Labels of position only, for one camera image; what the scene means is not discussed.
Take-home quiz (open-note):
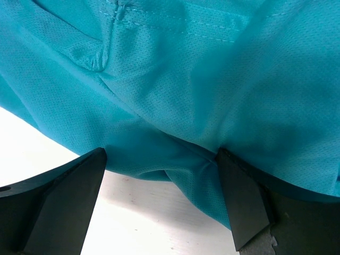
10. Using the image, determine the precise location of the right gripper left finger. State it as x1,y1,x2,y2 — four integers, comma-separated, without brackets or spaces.
1,148,107,254

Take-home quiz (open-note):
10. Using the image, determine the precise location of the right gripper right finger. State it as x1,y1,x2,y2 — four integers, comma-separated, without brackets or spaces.
216,149,339,254

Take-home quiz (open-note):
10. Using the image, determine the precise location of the teal t-shirt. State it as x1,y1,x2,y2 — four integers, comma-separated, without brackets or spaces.
1,1,339,226

